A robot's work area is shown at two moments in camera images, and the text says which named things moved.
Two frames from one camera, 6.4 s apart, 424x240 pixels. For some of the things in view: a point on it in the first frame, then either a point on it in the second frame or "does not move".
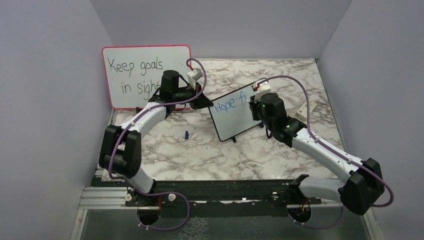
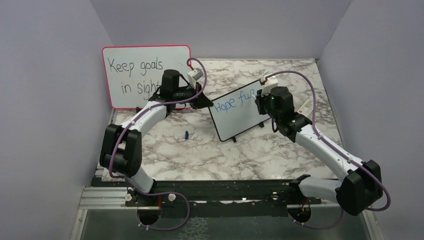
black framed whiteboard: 231,114 does not move
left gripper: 202,101 does not move
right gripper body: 257,108 → 264,103
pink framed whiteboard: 134,72 does not move
